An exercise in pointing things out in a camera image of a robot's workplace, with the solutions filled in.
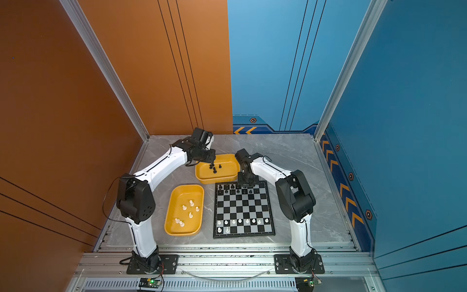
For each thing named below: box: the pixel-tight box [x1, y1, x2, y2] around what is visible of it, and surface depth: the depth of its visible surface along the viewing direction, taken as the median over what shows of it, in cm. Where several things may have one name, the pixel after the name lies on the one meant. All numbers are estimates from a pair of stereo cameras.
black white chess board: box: [212, 180, 276, 240], surface depth 88 cm
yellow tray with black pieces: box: [195, 153, 241, 184], surface depth 105 cm
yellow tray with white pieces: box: [164, 184, 205, 237], surface depth 87 cm
